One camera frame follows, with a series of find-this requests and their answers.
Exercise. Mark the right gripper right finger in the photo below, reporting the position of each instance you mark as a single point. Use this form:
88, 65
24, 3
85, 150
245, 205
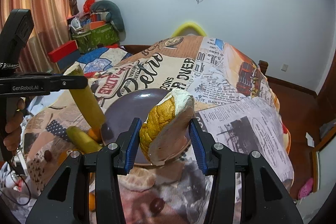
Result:
202, 143

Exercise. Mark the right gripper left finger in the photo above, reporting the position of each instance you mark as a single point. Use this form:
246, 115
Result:
128, 143

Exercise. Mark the large orange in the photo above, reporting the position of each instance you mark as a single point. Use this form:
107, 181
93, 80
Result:
91, 202

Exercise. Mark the dark red grape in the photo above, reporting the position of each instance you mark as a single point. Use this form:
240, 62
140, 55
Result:
47, 156
157, 205

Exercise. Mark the left hand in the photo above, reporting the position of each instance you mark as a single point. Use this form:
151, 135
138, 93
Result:
13, 128

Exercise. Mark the small mandarin near plate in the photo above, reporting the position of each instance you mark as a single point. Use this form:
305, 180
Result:
95, 134

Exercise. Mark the purple ceramic plate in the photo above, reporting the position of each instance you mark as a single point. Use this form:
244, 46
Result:
121, 113

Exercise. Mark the red box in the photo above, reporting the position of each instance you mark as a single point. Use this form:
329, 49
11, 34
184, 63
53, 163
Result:
63, 51

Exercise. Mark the newspaper print tablecloth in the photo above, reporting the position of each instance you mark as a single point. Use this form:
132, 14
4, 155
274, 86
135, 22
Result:
233, 102

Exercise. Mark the green patterned box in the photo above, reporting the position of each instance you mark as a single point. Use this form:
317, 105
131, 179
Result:
90, 40

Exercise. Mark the grey plush toy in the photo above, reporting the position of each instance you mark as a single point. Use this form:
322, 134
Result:
113, 13

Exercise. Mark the yellow chair back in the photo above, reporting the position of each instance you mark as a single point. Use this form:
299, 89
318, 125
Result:
189, 26

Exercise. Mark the pink slipper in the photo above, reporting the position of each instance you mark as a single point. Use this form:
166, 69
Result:
306, 189

